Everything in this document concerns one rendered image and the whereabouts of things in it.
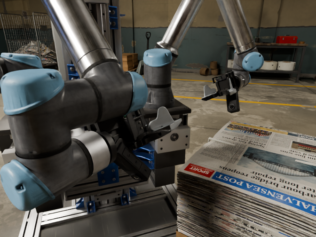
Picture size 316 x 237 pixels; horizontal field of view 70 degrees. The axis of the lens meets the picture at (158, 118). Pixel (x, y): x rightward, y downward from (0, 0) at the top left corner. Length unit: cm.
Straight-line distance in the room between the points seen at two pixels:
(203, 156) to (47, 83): 40
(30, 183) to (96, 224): 97
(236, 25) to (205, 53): 608
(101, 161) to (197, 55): 672
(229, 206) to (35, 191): 36
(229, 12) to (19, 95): 79
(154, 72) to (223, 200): 58
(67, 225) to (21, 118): 105
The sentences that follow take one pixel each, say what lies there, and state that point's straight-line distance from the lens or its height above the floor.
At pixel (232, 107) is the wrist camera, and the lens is 98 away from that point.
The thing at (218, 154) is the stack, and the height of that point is 83.
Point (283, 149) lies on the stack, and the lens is 68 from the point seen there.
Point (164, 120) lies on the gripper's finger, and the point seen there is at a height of 93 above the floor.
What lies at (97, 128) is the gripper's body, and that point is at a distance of 43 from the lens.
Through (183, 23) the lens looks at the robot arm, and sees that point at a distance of 105.
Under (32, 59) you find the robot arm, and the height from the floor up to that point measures 103.
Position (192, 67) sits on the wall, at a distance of 710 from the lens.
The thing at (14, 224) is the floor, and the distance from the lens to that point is 179.
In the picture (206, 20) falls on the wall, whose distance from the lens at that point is 702.
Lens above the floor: 111
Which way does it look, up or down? 21 degrees down
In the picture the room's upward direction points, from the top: straight up
